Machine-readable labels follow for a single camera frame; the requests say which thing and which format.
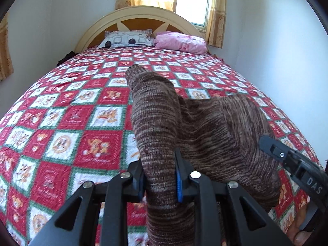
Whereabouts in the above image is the grey patterned pillow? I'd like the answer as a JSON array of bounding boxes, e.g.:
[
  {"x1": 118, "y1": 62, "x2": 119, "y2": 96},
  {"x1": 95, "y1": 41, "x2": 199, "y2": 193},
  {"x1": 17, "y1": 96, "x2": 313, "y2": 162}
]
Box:
[{"x1": 99, "y1": 29, "x2": 155, "y2": 49}]

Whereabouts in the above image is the person's right hand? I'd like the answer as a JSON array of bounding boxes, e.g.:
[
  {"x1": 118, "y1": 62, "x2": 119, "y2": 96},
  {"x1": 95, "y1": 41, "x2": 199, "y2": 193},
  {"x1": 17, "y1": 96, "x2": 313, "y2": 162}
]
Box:
[{"x1": 285, "y1": 203, "x2": 318, "y2": 246}]

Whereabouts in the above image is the pink pillow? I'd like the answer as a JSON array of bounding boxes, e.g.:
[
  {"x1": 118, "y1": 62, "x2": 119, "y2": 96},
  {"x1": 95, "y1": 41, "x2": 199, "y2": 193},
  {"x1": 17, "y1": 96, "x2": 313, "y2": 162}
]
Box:
[{"x1": 154, "y1": 31, "x2": 207, "y2": 55}]

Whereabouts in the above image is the window behind headboard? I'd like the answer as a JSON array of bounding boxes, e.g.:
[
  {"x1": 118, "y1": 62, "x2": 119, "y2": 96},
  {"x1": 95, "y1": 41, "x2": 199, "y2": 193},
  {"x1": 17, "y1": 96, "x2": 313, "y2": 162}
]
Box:
[{"x1": 177, "y1": 0, "x2": 212, "y2": 33}]

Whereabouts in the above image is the red checked printed quilt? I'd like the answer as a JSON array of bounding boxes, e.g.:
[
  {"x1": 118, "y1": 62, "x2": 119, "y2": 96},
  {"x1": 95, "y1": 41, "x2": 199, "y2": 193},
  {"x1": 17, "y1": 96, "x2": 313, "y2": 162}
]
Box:
[{"x1": 0, "y1": 45, "x2": 323, "y2": 246}]

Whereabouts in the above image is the brown knit sweater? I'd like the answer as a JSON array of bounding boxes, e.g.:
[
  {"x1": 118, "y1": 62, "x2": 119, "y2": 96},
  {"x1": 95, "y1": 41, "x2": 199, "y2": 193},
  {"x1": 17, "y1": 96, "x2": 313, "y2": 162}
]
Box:
[{"x1": 125, "y1": 65, "x2": 282, "y2": 246}]

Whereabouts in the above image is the dark cloth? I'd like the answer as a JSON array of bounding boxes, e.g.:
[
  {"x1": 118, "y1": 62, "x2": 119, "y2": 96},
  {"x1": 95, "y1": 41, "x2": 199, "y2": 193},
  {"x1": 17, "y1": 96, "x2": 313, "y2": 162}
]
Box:
[{"x1": 57, "y1": 52, "x2": 78, "y2": 66}]

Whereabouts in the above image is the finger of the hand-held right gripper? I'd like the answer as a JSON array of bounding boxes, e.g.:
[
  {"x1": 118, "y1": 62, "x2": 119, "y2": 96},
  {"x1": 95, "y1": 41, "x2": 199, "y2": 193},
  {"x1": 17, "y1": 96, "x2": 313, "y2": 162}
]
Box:
[{"x1": 259, "y1": 135, "x2": 302, "y2": 171}]

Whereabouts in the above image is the cream arched bed headboard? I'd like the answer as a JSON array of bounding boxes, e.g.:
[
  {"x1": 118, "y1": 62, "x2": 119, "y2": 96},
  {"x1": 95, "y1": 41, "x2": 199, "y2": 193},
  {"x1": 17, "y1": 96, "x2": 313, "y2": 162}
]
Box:
[{"x1": 74, "y1": 5, "x2": 211, "y2": 54}]

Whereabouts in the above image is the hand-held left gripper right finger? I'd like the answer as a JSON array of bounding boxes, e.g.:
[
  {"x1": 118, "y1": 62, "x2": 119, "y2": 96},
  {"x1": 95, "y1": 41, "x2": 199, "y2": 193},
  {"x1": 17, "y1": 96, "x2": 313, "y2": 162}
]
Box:
[{"x1": 174, "y1": 149, "x2": 293, "y2": 246}]

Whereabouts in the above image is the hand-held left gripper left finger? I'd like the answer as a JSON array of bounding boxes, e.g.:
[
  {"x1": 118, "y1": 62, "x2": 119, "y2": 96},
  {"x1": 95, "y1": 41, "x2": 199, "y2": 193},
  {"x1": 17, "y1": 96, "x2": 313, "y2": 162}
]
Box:
[{"x1": 26, "y1": 161, "x2": 147, "y2": 246}]

